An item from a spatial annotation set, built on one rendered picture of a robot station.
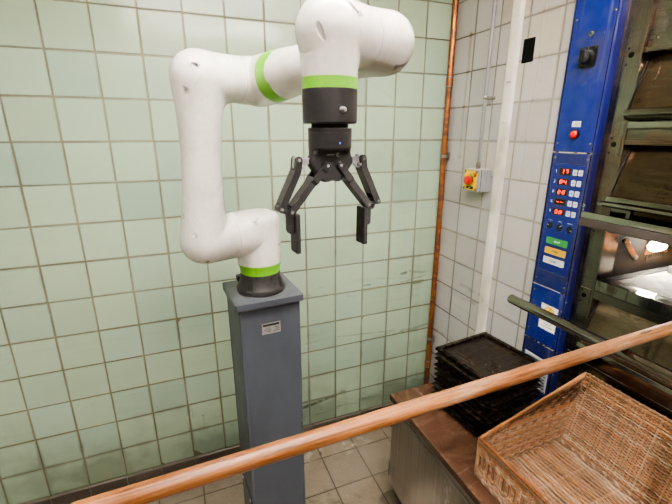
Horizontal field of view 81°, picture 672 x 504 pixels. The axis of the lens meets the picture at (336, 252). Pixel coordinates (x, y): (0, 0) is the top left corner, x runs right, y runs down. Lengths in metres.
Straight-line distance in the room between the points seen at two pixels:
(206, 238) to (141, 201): 0.75
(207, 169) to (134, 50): 0.83
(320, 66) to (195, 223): 0.56
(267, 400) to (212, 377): 0.78
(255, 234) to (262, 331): 0.29
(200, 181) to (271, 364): 0.59
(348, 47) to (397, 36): 0.11
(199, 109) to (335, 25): 0.45
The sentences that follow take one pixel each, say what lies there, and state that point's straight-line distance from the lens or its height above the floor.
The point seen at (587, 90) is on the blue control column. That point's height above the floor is 1.80.
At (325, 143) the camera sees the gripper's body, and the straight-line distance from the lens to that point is 0.67.
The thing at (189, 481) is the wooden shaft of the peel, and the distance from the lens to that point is 0.68.
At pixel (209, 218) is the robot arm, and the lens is 1.05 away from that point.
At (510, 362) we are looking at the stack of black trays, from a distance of 1.69.
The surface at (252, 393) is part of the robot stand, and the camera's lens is 1.31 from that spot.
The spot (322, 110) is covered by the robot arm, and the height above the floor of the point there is 1.70.
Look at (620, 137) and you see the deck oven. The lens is 1.57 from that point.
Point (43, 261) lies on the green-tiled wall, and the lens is 1.88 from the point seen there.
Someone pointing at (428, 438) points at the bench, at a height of 0.58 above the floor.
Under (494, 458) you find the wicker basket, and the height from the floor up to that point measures 0.71.
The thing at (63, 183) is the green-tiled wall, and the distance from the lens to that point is 1.80.
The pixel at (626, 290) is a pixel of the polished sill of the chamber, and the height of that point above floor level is 1.18.
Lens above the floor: 1.67
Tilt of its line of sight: 17 degrees down
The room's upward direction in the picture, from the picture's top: straight up
